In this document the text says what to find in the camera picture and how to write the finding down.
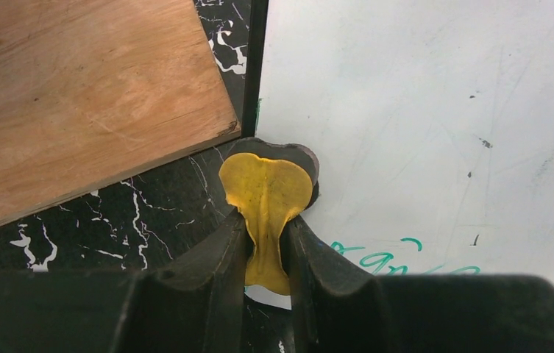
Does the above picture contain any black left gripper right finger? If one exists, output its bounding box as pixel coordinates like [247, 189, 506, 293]
[283, 217, 554, 352]

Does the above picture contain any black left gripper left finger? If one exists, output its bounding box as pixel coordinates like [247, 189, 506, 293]
[0, 212, 247, 352]

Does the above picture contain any yellow bone-shaped eraser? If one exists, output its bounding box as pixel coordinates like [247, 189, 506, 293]
[219, 138, 319, 296]

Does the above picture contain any small whiteboard black frame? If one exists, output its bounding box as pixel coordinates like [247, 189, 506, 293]
[240, 0, 554, 327]

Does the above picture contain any plywood board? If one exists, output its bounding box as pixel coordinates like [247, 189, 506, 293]
[0, 1, 241, 226]

